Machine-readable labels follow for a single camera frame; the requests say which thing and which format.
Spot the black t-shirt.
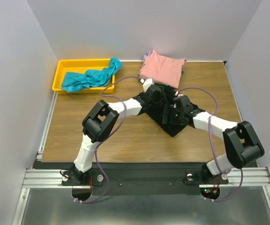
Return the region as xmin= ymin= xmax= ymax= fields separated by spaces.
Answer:
xmin=147 ymin=85 xmax=198 ymax=137

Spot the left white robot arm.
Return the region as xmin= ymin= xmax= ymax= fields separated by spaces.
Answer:
xmin=65 ymin=84 xmax=175 ymax=185

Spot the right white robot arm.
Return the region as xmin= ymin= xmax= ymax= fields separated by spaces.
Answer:
xmin=162 ymin=95 xmax=265 ymax=183

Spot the green folded t-shirt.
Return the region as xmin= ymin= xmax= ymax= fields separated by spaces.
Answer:
xmin=138 ymin=70 xmax=185 ymax=91

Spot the pink folded t-shirt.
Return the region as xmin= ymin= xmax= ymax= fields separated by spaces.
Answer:
xmin=139 ymin=49 xmax=187 ymax=89

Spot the lavender folded t-shirt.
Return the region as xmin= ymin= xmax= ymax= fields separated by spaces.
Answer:
xmin=143 ymin=51 xmax=152 ymax=65

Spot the teal t-shirt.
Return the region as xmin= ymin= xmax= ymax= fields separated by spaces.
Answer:
xmin=62 ymin=57 xmax=123 ymax=93

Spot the yellow plastic bin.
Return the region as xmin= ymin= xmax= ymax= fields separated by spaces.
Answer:
xmin=52 ymin=59 xmax=115 ymax=95

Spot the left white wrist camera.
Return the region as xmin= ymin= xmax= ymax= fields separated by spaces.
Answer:
xmin=139 ymin=78 xmax=154 ymax=92

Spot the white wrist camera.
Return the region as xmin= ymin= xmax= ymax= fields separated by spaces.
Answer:
xmin=174 ymin=91 xmax=187 ymax=101
xmin=139 ymin=78 xmax=154 ymax=92

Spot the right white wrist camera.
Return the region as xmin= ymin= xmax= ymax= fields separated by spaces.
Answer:
xmin=174 ymin=91 xmax=187 ymax=101

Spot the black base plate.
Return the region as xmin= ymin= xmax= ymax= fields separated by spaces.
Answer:
xmin=62 ymin=162 xmax=228 ymax=195

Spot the aluminium frame rail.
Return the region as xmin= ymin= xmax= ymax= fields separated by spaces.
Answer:
xmin=12 ymin=93 xmax=270 ymax=225

